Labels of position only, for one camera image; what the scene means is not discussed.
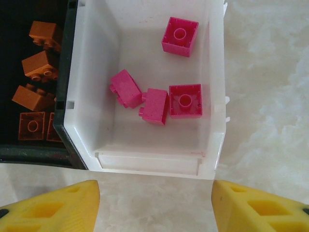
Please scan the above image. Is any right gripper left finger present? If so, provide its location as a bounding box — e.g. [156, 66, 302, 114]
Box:
[0, 180, 100, 232]

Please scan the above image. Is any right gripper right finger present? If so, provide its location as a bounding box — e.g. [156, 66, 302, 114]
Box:
[212, 180, 309, 232]

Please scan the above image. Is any pink lego brick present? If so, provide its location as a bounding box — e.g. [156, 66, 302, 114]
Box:
[161, 16, 199, 59]
[110, 69, 143, 112]
[139, 87, 169, 127]
[169, 84, 202, 119]

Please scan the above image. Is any translucent white plastic bin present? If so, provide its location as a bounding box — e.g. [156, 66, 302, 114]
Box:
[64, 0, 230, 181]

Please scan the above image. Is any black plastic bin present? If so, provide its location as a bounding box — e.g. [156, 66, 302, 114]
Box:
[0, 0, 89, 170]

